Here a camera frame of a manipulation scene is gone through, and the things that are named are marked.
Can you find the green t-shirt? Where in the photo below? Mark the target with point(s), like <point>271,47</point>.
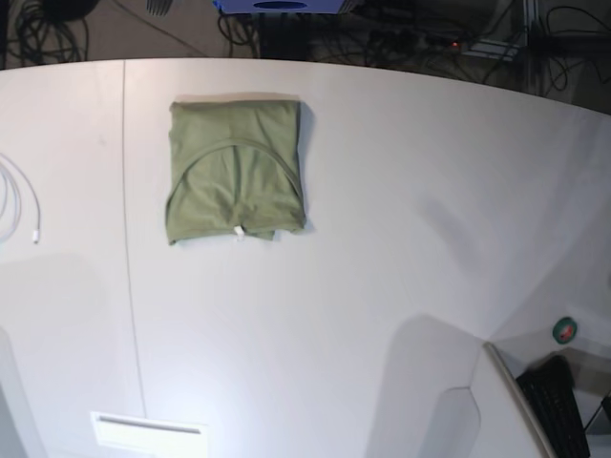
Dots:
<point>235,170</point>

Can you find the power strip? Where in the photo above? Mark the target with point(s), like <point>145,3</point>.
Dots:
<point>409,40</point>

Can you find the blue box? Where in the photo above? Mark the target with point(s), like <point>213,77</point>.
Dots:
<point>271,6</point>

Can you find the green tape roll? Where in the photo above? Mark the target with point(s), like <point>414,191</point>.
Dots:
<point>565,330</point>

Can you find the white slotted plate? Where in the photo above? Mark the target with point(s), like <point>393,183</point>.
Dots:
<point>157,438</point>

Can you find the black keyboard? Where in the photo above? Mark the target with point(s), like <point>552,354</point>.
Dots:
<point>548,389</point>

